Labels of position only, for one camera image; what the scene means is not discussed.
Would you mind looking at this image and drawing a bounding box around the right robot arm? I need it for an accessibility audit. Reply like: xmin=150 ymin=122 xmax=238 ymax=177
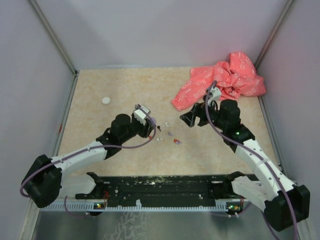
xmin=179 ymin=99 xmax=310 ymax=232

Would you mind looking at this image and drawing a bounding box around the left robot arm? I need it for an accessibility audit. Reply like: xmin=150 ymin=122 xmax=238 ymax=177
xmin=19 ymin=109 xmax=156 ymax=208

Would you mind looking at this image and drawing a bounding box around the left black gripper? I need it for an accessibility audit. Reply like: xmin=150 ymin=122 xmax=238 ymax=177
xmin=120 ymin=109 xmax=156 ymax=144

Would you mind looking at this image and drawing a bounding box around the pink patterned cloth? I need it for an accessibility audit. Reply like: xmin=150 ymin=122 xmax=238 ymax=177
xmin=171 ymin=51 xmax=267 ymax=111

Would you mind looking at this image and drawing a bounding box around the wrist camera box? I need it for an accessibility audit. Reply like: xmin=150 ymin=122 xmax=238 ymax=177
xmin=133 ymin=104 xmax=151 ymax=125
xmin=207 ymin=86 xmax=222 ymax=101

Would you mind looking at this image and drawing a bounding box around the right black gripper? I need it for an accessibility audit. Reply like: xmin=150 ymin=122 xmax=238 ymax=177
xmin=179 ymin=98 xmax=227 ymax=131

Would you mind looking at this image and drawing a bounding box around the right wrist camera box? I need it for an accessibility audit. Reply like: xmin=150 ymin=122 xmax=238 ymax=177
xmin=207 ymin=86 xmax=222 ymax=101

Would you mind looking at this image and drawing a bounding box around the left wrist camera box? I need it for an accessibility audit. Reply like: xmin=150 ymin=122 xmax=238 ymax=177
xmin=133 ymin=104 xmax=151 ymax=125

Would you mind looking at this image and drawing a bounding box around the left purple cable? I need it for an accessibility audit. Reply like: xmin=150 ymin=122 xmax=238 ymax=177
xmin=19 ymin=113 xmax=157 ymax=218

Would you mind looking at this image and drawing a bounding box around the white charging case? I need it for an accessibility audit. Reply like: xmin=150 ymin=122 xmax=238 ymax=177
xmin=101 ymin=97 xmax=111 ymax=105

